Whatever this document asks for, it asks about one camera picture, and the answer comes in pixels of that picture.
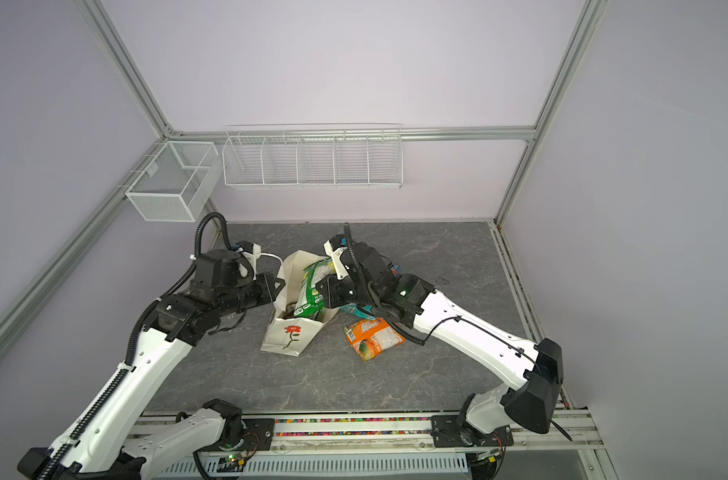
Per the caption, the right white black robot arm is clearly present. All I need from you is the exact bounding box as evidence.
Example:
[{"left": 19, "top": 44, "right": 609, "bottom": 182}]
[{"left": 316, "top": 235, "right": 564, "bottom": 436}]

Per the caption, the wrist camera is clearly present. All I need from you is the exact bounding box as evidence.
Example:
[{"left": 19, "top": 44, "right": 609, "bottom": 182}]
[
  {"left": 324, "top": 234, "right": 349, "bottom": 281},
  {"left": 234, "top": 240, "right": 262, "bottom": 272}
]

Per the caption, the white flower paper bag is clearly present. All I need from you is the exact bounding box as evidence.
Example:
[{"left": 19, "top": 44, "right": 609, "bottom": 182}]
[{"left": 261, "top": 250, "right": 339, "bottom": 357}]

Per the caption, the orange snack packet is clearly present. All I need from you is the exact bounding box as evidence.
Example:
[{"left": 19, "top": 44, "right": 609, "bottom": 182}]
[{"left": 344, "top": 318, "right": 406, "bottom": 361}]

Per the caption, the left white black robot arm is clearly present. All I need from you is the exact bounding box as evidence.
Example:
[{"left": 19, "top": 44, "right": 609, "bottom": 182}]
[{"left": 17, "top": 212, "right": 284, "bottom": 479}]

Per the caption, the green snack packet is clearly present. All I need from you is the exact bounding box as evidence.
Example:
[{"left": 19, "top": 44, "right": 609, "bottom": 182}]
[{"left": 293, "top": 258, "right": 335, "bottom": 319}]

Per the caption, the white mesh box basket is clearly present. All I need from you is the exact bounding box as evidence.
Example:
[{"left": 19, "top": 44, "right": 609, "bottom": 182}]
[{"left": 126, "top": 141, "right": 223, "bottom": 223}]

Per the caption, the teal snack packet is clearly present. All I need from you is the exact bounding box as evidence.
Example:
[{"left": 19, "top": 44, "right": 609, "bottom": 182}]
[{"left": 340, "top": 304, "right": 377, "bottom": 320}]

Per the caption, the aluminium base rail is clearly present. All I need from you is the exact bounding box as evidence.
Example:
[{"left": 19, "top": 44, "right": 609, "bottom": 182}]
[{"left": 84, "top": 409, "right": 605, "bottom": 480}]

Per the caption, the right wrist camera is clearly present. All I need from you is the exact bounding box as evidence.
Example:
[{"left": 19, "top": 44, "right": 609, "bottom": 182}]
[{"left": 324, "top": 234, "right": 349, "bottom": 281}]

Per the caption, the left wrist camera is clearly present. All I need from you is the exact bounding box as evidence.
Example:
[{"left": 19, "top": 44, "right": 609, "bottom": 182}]
[{"left": 234, "top": 240, "right": 262, "bottom": 272}]

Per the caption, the white wire shelf basket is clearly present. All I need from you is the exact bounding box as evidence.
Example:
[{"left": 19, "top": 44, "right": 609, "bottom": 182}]
[{"left": 222, "top": 123, "right": 404, "bottom": 189}]

